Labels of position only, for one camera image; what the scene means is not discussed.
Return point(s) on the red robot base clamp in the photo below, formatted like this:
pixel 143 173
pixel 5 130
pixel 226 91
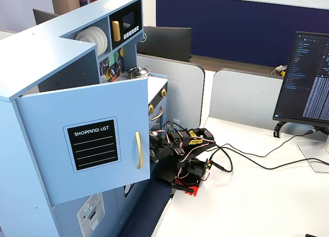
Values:
pixel 191 189

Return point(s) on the lit computer monitor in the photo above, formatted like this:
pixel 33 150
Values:
pixel 303 77

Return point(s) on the steel ladle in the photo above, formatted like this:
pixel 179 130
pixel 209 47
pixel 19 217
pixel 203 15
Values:
pixel 112 72

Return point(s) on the grey desk partition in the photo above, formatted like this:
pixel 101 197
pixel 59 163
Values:
pixel 244 98
pixel 180 88

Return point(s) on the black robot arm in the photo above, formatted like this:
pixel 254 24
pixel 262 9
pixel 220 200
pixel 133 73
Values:
pixel 198 144

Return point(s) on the water dispenser print door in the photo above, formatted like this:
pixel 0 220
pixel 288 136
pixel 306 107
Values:
pixel 66 216

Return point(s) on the small black monitor back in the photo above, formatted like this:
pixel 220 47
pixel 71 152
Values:
pixel 43 16

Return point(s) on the white toy plate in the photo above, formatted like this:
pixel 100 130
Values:
pixel 93 35
pixel 102 43
pixel 82 36

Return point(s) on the steel slotted spatula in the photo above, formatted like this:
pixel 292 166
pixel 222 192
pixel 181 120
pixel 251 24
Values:
pixel 103 79

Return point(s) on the blue wooden toy kitchen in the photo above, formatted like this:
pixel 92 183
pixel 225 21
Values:
pixel 38 62

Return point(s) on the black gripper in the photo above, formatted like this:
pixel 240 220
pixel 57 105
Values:
pixel 156 152

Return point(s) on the black toy microwave door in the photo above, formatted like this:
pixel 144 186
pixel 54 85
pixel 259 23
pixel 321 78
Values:
pixel 128 8

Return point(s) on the gold stove knob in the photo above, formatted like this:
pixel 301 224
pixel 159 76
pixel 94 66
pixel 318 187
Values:
pixel 151 109
pixel 163 92

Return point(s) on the black pad under robot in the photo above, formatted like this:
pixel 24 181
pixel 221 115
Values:
pixel 165 174

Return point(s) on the shopping list cabinet door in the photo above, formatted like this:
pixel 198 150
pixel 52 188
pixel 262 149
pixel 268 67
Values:
pixel 46 111

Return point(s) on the steel pot with lid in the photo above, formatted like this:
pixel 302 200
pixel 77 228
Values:
pixel 138 72

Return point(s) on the white monitor stand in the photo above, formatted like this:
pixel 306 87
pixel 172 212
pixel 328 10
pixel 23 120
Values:
pixel 314 154

